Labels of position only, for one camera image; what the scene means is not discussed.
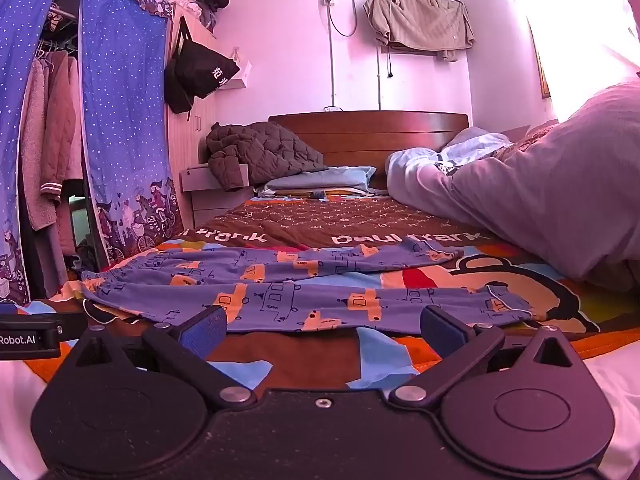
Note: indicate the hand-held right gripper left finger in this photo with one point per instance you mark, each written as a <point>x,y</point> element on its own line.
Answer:
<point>207,330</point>

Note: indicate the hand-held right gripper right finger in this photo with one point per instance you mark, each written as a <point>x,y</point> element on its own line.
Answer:
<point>440,331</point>

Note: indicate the blue car print pants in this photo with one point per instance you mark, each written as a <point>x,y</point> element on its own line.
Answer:
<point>300,305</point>

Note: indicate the colourful monkey print bedsheet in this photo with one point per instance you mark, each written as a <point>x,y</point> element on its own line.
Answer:
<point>310,355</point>

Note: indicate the white nightstand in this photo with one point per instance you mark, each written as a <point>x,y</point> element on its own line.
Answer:
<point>215,205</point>

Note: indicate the lilac quilt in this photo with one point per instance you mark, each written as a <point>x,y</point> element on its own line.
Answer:
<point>550,185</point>

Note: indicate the brown quilted jacket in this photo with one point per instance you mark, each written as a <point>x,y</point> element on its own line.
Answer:
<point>260,152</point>

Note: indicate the wooden wardrobe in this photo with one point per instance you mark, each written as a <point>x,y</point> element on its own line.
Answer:
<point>189,145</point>

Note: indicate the light blue pillow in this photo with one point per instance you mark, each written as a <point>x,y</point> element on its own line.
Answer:
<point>325,177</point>

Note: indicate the white mattress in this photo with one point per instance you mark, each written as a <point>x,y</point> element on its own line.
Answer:
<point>620,410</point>

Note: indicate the pale fleece coat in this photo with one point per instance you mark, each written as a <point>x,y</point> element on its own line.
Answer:
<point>32,135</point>

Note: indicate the wooden headboard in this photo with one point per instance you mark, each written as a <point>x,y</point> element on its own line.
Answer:
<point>375,140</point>

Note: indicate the hanging clothes in wardrobe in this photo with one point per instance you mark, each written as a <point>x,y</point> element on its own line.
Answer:
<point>12,110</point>

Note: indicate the blue dotted wardrobe curtain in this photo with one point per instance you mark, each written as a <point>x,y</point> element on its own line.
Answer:
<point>125,110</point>

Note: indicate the white box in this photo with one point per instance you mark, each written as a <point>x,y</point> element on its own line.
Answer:
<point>242,77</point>

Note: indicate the black hanging bag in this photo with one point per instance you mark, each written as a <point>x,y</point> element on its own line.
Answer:
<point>200,70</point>

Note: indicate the beige hanging garment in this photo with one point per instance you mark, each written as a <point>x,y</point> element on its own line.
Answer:
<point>420,22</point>

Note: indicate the white wall pipe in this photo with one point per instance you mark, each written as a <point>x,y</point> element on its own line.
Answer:
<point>374,75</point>

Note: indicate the wooden window frame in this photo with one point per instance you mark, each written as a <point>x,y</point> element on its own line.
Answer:
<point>541,70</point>

